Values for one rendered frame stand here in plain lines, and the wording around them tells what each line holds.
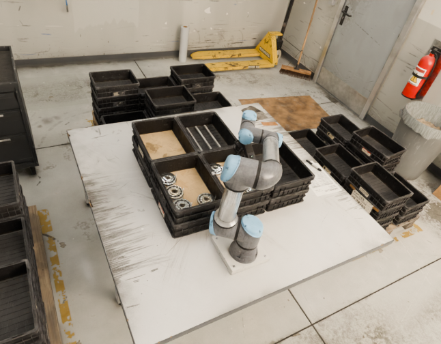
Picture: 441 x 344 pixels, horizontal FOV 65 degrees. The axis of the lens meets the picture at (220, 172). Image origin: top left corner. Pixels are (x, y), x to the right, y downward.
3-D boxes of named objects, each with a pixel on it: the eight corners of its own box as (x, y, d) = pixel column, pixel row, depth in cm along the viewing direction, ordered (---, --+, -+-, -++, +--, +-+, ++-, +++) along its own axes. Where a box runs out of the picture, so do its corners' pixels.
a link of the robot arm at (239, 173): (234, 244, 175) (260, 176, 134) (205, 237, 175) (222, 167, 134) (237, 224, 183) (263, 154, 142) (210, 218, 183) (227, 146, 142)
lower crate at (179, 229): (222, 226, 199) (225, 213, 191) (172, 241, 186) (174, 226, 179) (194, 180, 224) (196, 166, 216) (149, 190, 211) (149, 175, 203)
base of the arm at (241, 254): (261, 261, 182) (266, 248, 176) (235, 266, 177) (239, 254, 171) (250, 239, 193) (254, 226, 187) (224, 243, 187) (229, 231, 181)
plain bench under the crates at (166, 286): (349, 297, 259) (394, 239, 212) (137, 403, 189) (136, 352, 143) (242, 162, 357) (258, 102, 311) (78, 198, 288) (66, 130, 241)
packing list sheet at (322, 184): (344, 190, 240) (344, 189, 239) (318, 198, 230) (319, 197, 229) (314, 160, 260) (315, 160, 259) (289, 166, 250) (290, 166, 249)
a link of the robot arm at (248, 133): (261, 136, 170) (263, 123, 178) (239, 131, 170) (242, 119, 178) (257, 149, 175) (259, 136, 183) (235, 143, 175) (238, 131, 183)
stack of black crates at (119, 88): (131, 108, 372) (130, 68, 343) (140, 123, 354) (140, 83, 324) (92, 112, 355) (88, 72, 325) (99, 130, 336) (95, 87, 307)
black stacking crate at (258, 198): (269, 201, 204) (274, 188, 197) (225, 213, 192) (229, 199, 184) (238, 159, 229) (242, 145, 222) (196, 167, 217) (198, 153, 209)
